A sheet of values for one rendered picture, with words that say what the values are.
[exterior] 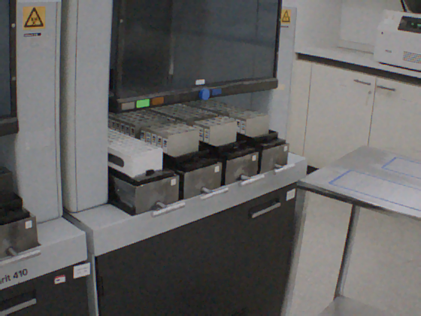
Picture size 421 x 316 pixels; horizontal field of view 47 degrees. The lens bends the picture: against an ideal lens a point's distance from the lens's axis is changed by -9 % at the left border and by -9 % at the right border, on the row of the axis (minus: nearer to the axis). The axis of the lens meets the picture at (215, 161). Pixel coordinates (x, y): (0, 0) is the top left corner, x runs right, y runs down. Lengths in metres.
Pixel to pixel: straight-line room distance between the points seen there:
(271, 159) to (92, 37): 0.68
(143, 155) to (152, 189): 0.08
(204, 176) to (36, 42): 0.57
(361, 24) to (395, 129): 1.09
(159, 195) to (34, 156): 0.33
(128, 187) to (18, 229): 0.31
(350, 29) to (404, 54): 0.97
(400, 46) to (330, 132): 0.81
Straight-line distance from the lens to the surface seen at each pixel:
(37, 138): 1.11
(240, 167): 1.45
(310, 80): 3.65
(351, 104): 3.49
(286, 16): 1.65
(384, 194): 1.26
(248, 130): 1.56
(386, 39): 3.36
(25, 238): 1.07
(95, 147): 1.20
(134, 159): 1.22
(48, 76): 1.10
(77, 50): 1.13
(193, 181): 1.32
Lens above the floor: 1.25
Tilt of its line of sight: 19 degrees down
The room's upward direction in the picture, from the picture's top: 4 degrees clockwise
